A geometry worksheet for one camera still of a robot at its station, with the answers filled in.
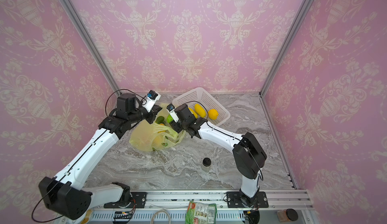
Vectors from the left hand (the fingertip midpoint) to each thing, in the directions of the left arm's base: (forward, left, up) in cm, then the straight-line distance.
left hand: (161, 107), depth 75 cm
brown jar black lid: (-41, -57, -19) cm, 73 cm away
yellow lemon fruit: (+14, -29, -23) cm, 39 cm away
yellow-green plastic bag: (-12, +1, -7) cm, 14 cm away
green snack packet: (-41, -21, -27) cm, 53 cm away
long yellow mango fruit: (+18, -20, -24) cm, 36 cm away
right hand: (+2, -6, -13) cm, 14 cm away
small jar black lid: (-20, -24, -21) cm, 37 cm away
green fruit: (-1, -3, -8) cm, 9 cm away
